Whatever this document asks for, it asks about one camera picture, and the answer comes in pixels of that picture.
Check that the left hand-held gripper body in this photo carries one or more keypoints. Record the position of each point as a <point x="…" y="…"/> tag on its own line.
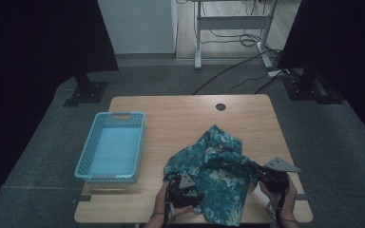
<point x="180" y="198"/>

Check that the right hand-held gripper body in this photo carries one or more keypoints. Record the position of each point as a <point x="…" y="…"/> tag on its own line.
<point x="274" y="180"/>

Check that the teal floral shirt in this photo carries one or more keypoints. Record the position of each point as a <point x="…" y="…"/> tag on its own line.
<point x="218" y="177"/>

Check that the light blue plastic basket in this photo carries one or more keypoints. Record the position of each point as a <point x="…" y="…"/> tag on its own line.
<point x="114" y="148"/>

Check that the person's left hand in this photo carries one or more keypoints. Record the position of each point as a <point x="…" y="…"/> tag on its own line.
<point x="160" y="205"/>

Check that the person's right hand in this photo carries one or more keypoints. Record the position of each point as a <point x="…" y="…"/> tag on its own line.
<point x="291" y="202"/>

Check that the black wrist band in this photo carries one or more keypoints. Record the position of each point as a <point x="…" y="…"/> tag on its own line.
<point x="157" y="215"/>

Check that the black tape strip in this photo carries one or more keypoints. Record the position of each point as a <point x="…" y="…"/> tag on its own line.
<point x="304" y="197"/>
<point x="83" y="198"/>

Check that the black round table grommet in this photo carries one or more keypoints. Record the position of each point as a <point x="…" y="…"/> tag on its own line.
<point x="220" y="107"/>

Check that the black stand base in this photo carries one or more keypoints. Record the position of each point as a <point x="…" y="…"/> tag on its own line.
<point x="88" y="91"/>
<point x="301" y="88"/>

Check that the white power strip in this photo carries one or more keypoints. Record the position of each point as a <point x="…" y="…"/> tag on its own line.
<point x="275" y="73"/>

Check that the black curtain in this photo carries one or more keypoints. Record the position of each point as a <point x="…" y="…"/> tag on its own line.
<point x="345" y="47"/>
<point x="28" y="63"/>

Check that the white metal desk frame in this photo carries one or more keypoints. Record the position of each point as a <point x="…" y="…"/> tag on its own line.
<point x="233" y="22"/>

